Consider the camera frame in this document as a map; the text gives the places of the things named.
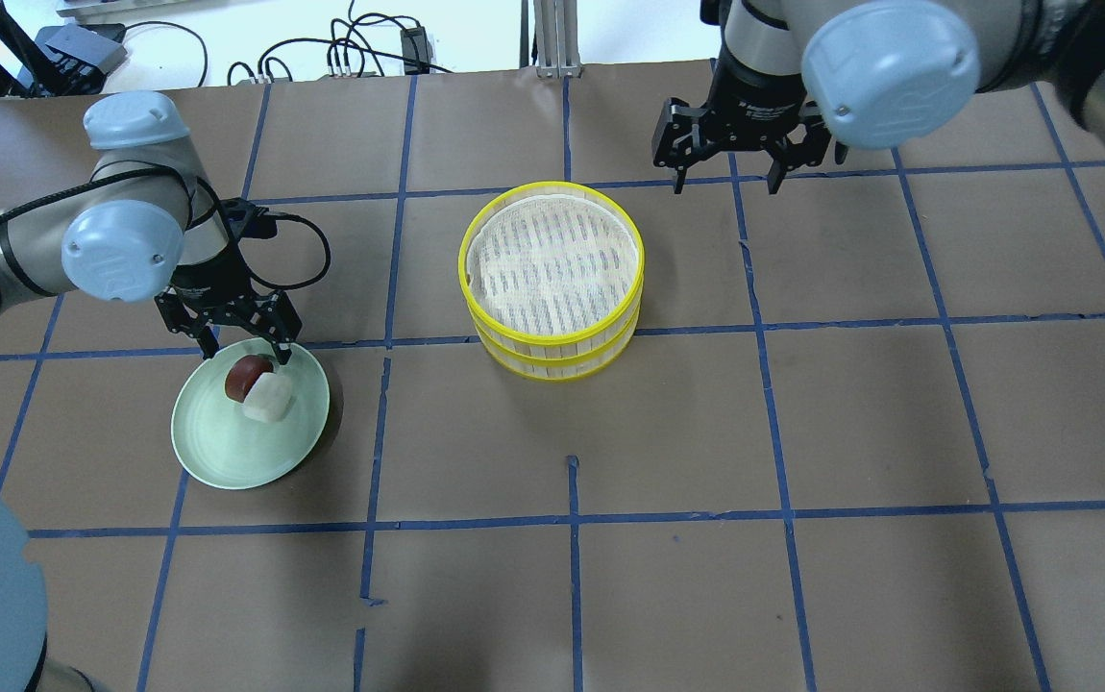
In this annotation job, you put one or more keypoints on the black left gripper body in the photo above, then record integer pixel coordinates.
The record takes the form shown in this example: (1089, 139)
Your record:
(209, 285)

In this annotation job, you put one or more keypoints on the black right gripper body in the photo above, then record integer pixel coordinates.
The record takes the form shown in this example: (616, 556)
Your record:
(757, 102)

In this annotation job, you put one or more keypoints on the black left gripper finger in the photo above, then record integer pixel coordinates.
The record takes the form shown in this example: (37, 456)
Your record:
(207, 342)
(282, 340)

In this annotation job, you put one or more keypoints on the brown bun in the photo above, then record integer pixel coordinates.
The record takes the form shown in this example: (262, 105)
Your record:
(244, 374)

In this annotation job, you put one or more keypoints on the white bun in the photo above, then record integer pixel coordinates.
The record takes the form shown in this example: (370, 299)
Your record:
(268, 399)

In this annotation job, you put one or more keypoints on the yellow steamer layer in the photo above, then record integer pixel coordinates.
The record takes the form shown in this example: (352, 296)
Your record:
(564, 360)
(551, 265)

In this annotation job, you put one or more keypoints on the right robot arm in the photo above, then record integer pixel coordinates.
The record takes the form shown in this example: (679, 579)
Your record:
(800, 80)

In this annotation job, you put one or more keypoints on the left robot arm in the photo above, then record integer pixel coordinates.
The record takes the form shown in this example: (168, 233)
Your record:
(148, 227)

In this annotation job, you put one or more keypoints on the light green plate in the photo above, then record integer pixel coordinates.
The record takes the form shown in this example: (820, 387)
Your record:
(223, 444)

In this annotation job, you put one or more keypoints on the black power adapter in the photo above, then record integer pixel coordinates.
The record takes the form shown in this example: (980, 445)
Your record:
(417, 50)

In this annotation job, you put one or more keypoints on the aluminium frame post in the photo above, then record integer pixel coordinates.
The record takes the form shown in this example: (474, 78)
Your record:
(555, 33)

